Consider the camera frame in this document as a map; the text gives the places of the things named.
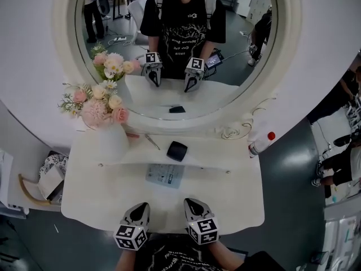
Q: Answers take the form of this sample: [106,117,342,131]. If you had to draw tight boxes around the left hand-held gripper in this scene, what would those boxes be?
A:
[113,202,151,251]

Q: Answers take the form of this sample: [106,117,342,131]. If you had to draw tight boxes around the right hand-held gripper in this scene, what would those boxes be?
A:
[183,198,221,246]

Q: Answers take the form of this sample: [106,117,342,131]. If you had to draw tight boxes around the white dressing table drawer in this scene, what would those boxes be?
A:
[60,162,266,235]

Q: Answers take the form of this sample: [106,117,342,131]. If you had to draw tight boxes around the person's left forearm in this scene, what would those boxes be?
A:
[114,246,142,271]

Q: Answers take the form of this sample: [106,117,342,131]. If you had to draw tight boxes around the person's right forearm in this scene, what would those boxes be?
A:
[215,240,246,269]

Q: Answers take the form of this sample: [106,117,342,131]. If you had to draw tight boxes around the white dressing table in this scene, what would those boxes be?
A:
[67,123,262,176]

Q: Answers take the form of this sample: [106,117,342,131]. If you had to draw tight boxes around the printed paper sheet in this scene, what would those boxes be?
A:
[145,164,186,190]

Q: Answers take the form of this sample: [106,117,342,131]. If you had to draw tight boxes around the person's black printed t-shirt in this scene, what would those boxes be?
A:
[132,232,226,271]

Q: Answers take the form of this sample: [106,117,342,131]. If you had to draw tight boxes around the black rounded case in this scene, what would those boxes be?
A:
[166,141,188,163]

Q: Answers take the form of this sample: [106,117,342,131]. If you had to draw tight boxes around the metal tweezers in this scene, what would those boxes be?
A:
[144,133,161,151]

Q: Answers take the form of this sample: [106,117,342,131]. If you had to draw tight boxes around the white ceramic vase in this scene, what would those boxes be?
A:
[95,121,130,163]

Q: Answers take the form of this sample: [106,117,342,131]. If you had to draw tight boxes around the person's black trouser leg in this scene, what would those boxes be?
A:
[244,250,287,271]

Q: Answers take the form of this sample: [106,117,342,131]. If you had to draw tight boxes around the clear bottle with red cap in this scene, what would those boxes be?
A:
[248,131,276,159]

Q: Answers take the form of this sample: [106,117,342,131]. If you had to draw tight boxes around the black and white patterned bag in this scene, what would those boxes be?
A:
[38,150,69,204]

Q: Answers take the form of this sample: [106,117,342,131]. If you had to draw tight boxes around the pink and white flower bouquet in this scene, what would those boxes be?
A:
[58,79,130,129]

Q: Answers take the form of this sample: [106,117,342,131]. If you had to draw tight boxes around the round white framed mirror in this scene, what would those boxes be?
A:
[51,0,286,137]

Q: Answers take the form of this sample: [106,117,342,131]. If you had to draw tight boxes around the white storage box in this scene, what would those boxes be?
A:
[323,215,361,271]

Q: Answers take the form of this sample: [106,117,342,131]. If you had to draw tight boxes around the curved beige bag handle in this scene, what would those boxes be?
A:
[17,173,53,207]

